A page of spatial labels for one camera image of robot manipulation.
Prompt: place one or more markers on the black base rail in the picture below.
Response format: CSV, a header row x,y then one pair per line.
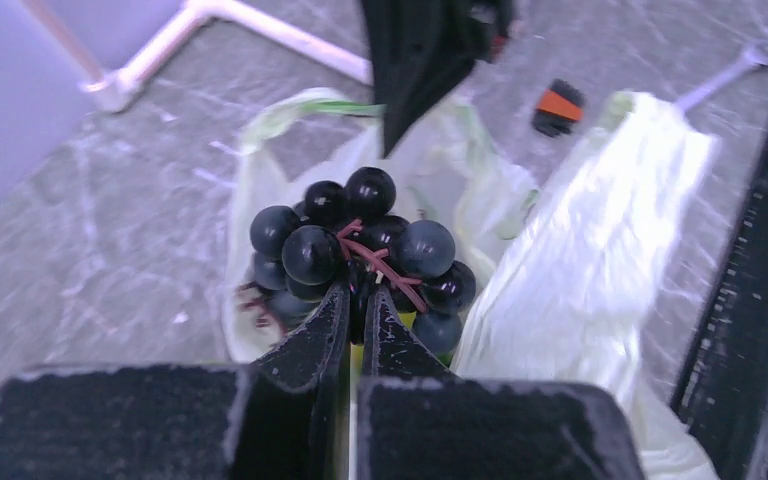
x,y
722,391

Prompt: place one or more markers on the light green plastic bag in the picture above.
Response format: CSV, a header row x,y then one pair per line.
x,y
568,272

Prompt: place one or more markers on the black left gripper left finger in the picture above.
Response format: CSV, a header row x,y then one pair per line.
x,y
283,416

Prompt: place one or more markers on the black orange small tool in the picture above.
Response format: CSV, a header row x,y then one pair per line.
x,y
559,109

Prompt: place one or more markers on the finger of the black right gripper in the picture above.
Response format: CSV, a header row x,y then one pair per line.
x,y
421,50

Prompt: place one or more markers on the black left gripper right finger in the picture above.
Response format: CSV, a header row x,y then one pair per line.
x,y
415,419

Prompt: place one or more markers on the silver metal wrench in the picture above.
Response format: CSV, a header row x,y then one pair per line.
x,y
753,55

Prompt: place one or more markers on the dark fake grape bunch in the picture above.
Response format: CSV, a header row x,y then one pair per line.
x,y
349,231

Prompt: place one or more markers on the white PVC pipe frame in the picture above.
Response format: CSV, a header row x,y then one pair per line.
x,y
119,48

